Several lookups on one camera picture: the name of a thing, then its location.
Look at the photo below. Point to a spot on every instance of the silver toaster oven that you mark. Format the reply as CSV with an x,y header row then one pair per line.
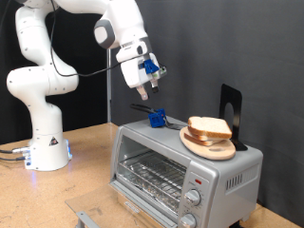
x,y
234,202

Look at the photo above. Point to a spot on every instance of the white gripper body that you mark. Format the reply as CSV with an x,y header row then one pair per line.
x,y
134,72

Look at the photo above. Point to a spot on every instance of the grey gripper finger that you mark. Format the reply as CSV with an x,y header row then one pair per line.
x,y
142,92

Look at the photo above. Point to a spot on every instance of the metal pole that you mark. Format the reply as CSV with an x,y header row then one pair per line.
x,y
109,95

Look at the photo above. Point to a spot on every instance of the glass oven door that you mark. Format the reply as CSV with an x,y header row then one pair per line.
x,y
95,202

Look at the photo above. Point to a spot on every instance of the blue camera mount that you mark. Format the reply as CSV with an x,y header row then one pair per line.
x,y
149,66

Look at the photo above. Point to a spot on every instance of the red oven indicator light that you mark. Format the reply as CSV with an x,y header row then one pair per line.
x,y
198,181

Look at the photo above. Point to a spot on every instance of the silver oven knob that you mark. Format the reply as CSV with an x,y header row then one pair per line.
x,y
188,220
193,197

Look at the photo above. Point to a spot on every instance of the round wooden cutting board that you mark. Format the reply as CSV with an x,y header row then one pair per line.
x,y
218,152

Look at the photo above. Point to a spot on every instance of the white bread slice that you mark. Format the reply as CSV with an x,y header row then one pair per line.
x,y
198,139
209,126

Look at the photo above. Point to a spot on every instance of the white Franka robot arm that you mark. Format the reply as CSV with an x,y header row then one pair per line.
x,y
38,82

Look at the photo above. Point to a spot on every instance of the spatula with blue grip block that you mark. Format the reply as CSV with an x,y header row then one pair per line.
x,y
156,119

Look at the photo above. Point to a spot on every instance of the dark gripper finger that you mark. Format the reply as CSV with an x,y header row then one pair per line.
x,y
154,87

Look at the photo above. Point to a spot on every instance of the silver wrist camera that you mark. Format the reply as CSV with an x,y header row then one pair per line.
x,y
161,72

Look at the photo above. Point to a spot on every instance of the black metal bookend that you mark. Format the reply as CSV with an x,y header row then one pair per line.
x,y
231,95

